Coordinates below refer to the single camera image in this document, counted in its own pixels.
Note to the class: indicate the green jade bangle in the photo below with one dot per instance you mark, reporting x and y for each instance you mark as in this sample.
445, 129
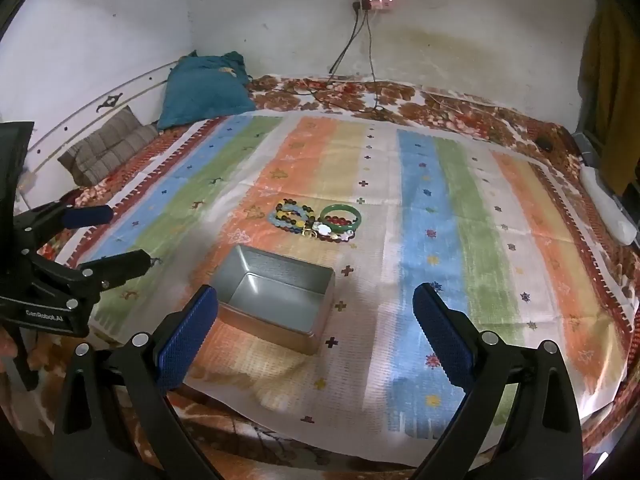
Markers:
345, 208

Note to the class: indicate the colourful striped mat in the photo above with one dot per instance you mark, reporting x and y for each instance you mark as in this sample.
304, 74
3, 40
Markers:
450, 240

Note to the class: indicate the small black object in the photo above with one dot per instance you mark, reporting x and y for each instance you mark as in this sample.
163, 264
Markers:
545, 144

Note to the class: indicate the brown striped cushion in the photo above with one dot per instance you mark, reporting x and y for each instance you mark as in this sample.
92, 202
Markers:
105, 145

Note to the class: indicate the white decorated headboard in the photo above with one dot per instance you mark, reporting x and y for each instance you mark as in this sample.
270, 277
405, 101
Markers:
75, 110

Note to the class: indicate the yellow hanging cloth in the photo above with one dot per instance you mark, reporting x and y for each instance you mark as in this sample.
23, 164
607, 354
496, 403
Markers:
607, 90

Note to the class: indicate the white power strip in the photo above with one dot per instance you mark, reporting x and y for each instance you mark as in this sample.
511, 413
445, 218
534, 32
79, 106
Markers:
377, 2

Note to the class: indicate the white bolster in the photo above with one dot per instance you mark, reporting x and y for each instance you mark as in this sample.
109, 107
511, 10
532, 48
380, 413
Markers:
607, 205

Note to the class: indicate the silver metal tin box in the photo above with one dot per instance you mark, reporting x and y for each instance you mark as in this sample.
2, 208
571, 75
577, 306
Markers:
280, 300

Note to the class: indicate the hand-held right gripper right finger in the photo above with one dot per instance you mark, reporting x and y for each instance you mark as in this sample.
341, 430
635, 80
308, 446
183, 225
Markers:
442, 335

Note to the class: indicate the teal pillow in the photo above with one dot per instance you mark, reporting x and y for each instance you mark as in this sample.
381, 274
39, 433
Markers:
200, 90

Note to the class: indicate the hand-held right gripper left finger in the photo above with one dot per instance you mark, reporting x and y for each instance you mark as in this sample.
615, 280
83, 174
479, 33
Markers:
187, 340

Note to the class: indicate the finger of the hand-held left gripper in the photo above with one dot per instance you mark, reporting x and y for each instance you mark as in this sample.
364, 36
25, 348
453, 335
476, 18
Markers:
87, 215
135, 262

